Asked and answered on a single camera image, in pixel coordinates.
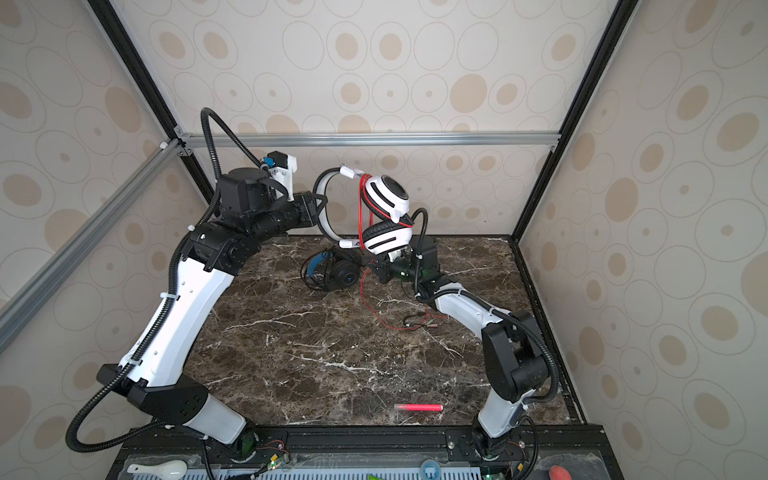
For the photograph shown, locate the pink marker pen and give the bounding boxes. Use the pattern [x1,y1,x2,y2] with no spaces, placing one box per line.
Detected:
[394,403,444,412]

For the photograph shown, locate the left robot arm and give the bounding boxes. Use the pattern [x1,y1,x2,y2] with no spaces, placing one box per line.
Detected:
[65,107,327,461]

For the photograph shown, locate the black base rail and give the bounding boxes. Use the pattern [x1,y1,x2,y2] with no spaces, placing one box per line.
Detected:
[107,424,623,479]

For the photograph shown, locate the black blue headphones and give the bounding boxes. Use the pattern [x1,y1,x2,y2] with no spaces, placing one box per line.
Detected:
[300,247,363,292]

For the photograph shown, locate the black frame post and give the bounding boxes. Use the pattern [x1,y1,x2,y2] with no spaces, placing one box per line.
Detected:
[509,0,639,246]
[85,0,214,202]

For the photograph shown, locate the aluminium rail left wall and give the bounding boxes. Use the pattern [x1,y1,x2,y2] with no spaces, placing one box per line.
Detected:
[1,139,181,350]

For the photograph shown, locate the white red headphones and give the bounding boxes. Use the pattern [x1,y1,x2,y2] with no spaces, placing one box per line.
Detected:
[312,165,414,255]

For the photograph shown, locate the black frame post right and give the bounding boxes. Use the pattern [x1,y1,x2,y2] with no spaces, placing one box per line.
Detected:
[509,0,639,246]

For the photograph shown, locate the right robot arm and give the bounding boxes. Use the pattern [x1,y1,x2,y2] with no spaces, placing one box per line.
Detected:
[359,208,561,459]

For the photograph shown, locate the red headphone cable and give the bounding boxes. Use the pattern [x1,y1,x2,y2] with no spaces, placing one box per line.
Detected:
[357,172,448,332]

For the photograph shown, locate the black frame post left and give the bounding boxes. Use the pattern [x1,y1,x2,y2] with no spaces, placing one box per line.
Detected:
[85,0,214,202]

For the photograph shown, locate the blue round cap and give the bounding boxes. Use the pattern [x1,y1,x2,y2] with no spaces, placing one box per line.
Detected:
[419,459,441,480]

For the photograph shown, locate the white spoon-shaped tool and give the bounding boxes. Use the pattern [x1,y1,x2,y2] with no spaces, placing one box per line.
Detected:
[127,460,188,480]

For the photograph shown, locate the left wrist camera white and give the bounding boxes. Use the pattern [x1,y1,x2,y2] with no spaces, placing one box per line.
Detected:
[263,151,298,201]

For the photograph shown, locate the red round object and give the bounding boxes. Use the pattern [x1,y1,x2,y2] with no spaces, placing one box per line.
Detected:
[548,465,572,480]

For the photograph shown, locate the horizontal aluminium rail back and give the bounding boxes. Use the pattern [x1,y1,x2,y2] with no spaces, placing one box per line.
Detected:
[176,130,562,149]

